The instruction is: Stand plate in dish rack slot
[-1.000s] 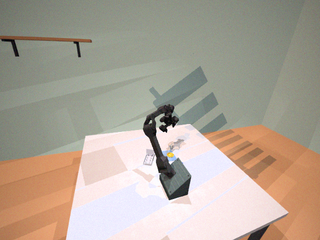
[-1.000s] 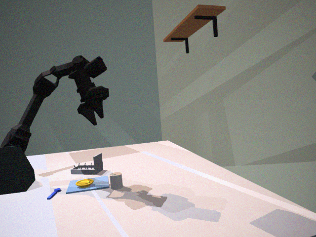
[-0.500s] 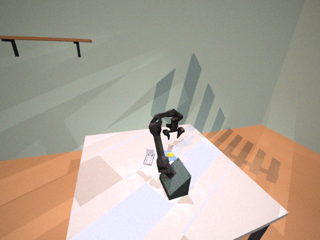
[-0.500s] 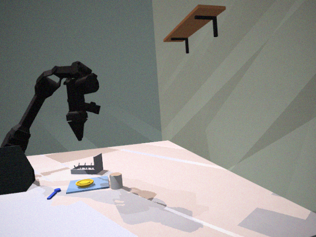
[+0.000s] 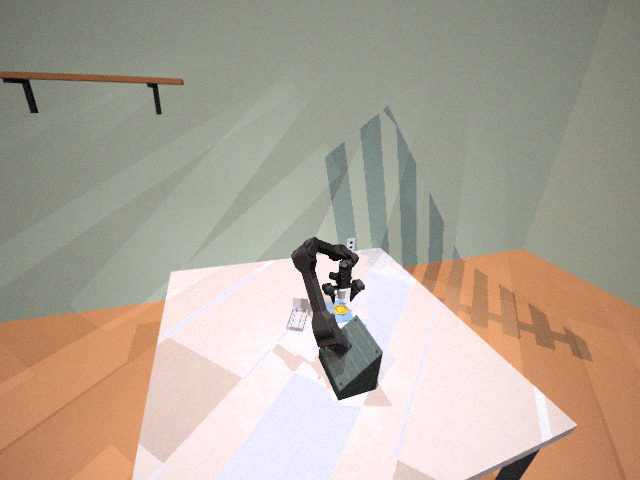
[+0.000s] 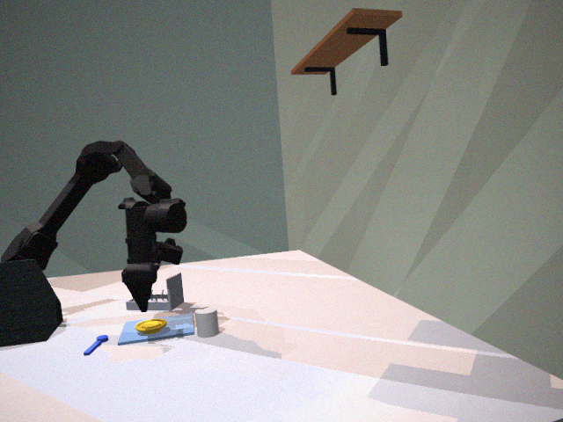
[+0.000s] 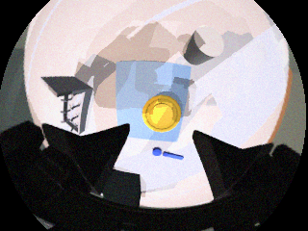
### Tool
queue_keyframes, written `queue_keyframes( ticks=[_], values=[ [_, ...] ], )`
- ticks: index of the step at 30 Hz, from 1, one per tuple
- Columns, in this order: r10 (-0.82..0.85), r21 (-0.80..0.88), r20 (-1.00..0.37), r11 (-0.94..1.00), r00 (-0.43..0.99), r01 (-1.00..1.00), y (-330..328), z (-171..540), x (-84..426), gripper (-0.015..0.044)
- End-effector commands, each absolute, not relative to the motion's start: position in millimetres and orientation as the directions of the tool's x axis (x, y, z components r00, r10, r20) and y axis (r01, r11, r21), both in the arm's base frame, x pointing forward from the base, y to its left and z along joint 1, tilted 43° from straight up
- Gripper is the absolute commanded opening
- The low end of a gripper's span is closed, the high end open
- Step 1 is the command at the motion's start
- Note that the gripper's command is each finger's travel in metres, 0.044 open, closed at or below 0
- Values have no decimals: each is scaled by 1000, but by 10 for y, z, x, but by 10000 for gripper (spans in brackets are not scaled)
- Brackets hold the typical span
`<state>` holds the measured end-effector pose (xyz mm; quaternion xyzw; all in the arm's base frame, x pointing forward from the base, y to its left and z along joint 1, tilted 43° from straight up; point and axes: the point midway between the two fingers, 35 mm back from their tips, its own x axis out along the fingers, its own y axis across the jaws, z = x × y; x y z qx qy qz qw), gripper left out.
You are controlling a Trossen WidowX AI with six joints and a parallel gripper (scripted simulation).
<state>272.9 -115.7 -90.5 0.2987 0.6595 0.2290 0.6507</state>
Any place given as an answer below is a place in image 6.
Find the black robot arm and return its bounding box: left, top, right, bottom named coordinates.
left=1, top=140, right=187, bottom=272

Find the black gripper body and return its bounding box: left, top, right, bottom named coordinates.
left=121, top=231, right=157, bottom=283

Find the grey cylinder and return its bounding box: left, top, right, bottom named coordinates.
left=195, top=307, right=219, bottom=338

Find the yellow plate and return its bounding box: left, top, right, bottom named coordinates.
left=134, top=318, right=167, bottom=334

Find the grey dish rack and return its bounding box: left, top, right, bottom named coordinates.
left=125, top=272, right=184, bottom=311

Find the blue spoon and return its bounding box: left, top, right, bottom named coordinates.
left=84, top=335, right=108, bottom=355

